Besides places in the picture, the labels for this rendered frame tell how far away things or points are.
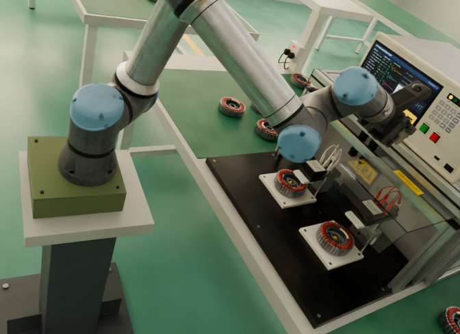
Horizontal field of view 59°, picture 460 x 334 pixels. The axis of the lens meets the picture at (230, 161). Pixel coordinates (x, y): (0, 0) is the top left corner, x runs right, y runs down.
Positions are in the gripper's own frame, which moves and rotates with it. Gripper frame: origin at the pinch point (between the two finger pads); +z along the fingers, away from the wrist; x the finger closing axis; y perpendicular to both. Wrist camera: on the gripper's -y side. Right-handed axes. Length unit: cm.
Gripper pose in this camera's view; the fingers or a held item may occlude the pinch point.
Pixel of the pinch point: (410, 128)
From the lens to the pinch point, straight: 115.2
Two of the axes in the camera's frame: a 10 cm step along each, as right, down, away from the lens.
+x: 4.6, 6.5, -6.0
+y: -6.3, 7.2, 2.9
